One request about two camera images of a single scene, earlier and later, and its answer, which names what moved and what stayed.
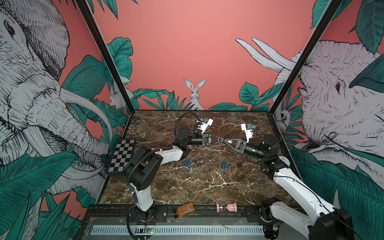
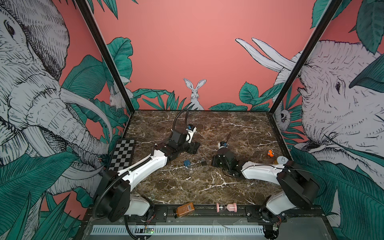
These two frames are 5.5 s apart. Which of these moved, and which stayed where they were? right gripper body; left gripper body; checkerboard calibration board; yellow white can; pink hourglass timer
Moved: right gripper body; left gripper body
Stayed: yellow white can; pink hourglass timer; checkerboard calibration board
